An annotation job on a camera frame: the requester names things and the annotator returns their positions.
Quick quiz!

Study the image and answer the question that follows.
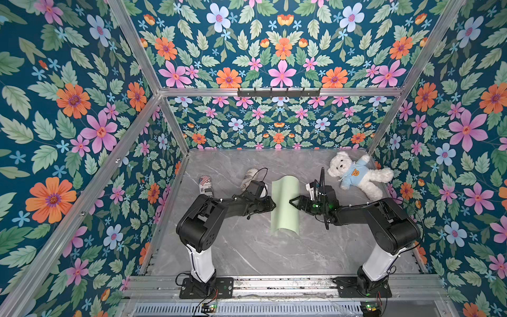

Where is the light green rectangular paper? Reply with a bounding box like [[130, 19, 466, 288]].
[[271, 176, 300, 235]]

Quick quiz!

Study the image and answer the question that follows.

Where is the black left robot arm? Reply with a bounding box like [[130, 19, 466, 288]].
[[176, 180, 276, 287]]

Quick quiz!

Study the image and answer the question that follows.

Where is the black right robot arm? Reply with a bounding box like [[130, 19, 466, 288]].
[[289, 186, 421, 290]]

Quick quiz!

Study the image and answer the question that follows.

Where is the white teddy bear blue hoodie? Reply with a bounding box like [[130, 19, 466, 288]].
[[327, 151, 394, 202]]

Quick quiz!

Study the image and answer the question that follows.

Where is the striped drink can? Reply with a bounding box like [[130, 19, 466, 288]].
[[199, 175, 214, 198]]

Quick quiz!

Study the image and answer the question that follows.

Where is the left circuit board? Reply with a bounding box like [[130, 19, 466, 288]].
[[201, 303, 217, 314]]

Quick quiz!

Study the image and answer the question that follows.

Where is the circuit board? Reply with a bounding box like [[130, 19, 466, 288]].
[[201, 303, 217, 314], [360, 302, 382, 317]]

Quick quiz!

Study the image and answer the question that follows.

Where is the right circuit board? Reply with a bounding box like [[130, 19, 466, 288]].
[[360, 302, 382, 317]]

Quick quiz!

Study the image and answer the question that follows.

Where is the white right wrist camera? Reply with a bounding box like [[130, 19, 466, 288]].
[[306, 180, 320, 202]]

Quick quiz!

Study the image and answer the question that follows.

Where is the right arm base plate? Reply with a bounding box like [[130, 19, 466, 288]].
[[332, 277, 392, 299]]

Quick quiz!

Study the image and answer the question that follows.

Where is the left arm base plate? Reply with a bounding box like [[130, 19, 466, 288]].
[[179, 277, 234, 299]]

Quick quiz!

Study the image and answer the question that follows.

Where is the black hook rail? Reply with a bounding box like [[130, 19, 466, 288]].
[[236, 88, 321, 99]]

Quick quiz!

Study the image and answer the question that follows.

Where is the aluminium front rail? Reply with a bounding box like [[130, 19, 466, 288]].
[[123, 274, 450, 301]]

